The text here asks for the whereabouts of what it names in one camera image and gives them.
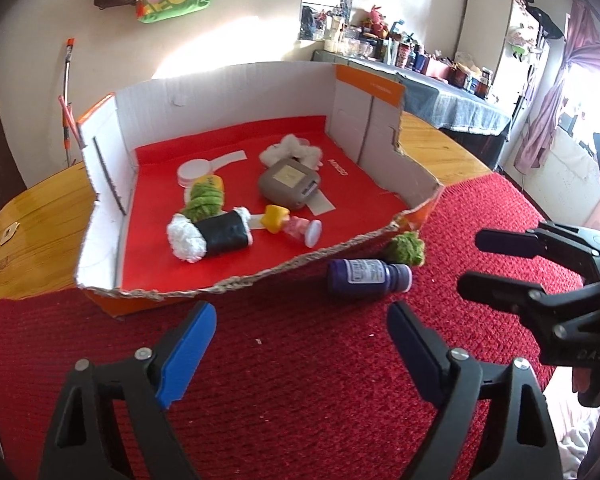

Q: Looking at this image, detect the green knitted ball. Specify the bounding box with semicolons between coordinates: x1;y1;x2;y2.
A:
181;183;224;222
382;232;426;268

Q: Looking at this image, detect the purple pill bottle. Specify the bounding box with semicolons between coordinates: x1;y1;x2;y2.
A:
327;259;413;296

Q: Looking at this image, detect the black white plush roll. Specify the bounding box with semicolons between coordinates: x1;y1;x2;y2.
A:
166;207;253;263

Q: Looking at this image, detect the grey square device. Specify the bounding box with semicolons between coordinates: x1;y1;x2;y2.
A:
258;158;321;210

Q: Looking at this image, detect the yellow pink toy figure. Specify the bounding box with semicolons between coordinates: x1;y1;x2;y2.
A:
260;205;323;248

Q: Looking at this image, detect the white fluffy scrunchie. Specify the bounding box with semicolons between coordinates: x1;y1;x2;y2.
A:
259;134;323;170

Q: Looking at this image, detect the person's right hand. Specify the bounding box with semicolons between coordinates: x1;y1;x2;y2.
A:
571;194;600;396

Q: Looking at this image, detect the grey cloth covered shelf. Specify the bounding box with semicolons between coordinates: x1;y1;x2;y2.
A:
312;50;510;170

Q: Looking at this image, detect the white wardrobe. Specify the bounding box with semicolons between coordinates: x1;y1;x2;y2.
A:
455;0;565;117

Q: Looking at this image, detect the purple curtain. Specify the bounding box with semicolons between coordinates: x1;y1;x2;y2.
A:
514;0;600;174

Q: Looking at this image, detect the small tag on table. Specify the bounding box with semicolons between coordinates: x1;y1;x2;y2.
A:
0;221;20;246

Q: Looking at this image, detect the red knitted blanket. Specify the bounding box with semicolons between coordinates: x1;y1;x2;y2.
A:
0;174;581;479

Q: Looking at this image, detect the white red cardboard box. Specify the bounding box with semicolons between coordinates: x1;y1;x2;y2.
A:
76;62;443;316

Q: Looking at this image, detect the white round lidded jar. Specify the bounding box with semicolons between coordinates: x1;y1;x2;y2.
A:
176;158;213;188

